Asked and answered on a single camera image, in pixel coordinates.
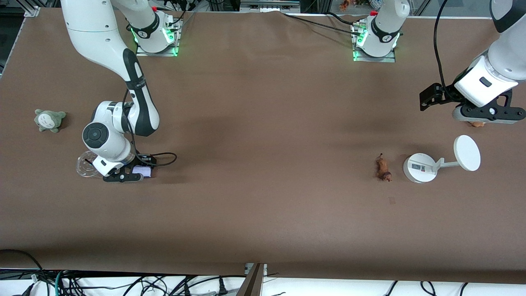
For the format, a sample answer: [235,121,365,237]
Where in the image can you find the brown lion statue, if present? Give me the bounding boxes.
[375,153,393,183]

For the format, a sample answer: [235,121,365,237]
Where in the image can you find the clear plastic cup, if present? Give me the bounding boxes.
[75,150,100,178]

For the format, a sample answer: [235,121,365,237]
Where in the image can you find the white desk lamp with display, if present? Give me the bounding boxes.
[403,135,481,184]

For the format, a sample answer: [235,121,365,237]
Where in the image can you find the grey-green owl-like plush toy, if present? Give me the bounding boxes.
[34,109,67,133]

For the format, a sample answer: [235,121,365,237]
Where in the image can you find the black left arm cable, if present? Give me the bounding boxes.
[434,0,452,93]

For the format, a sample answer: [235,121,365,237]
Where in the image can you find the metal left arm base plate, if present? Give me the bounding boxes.
[352,21,397,63]

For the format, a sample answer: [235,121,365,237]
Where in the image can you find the short black table cable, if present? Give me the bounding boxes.
[326,12,355,24]

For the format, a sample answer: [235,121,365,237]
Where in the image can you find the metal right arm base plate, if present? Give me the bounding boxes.
[135,16,182,57]

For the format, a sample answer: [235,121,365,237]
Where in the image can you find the long black table cable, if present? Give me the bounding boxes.
[281,12,363,34]

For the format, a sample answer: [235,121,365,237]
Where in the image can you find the aluminium frame bracket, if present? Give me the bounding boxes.
[236,263,268,296]

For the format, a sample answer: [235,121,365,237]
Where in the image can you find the thick black floor cable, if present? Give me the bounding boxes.
[0,249,46,285]

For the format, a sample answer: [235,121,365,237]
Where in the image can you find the aluminium frame profile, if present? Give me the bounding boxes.
[240,0,301,12]

